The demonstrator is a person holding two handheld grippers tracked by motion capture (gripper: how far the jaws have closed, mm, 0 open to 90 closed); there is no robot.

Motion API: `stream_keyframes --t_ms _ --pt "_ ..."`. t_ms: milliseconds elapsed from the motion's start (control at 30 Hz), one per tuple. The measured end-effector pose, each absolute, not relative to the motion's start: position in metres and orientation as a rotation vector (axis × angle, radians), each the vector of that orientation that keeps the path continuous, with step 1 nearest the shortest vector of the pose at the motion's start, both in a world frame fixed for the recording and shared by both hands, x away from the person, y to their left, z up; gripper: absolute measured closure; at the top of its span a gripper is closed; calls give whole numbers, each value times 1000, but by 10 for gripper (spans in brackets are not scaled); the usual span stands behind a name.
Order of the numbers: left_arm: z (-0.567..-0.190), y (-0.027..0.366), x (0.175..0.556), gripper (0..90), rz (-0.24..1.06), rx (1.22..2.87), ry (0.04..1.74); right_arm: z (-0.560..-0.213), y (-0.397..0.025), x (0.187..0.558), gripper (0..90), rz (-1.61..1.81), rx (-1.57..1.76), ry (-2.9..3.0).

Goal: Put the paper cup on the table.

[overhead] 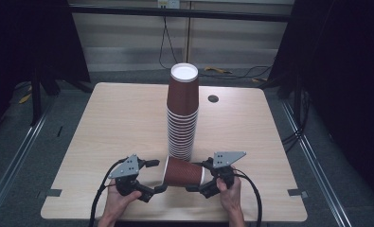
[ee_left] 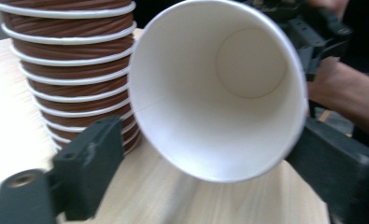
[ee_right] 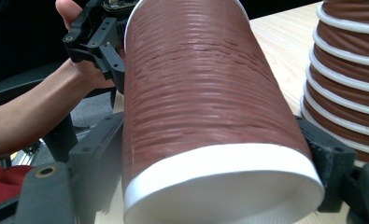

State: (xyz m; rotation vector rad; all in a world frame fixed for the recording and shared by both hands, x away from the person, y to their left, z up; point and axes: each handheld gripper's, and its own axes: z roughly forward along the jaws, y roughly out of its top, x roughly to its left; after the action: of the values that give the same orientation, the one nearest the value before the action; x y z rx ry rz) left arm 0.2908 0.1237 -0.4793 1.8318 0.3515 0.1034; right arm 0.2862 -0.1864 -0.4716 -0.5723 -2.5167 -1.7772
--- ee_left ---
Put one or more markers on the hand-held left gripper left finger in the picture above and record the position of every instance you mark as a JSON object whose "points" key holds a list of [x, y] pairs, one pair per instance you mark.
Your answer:
{"points": [[88, 168]]}

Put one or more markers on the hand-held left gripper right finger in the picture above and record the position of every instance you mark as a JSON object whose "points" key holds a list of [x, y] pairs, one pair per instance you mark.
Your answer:
{"points": [[344, 174]]}

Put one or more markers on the stack of brown paper cups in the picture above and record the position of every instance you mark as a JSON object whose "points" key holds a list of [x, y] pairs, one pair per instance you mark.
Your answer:
{"points": [[70, 51]]}

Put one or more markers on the white-lined single paper cup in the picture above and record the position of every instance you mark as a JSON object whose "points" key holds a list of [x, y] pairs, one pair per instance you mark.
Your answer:
{"points": [[204, 109]]}

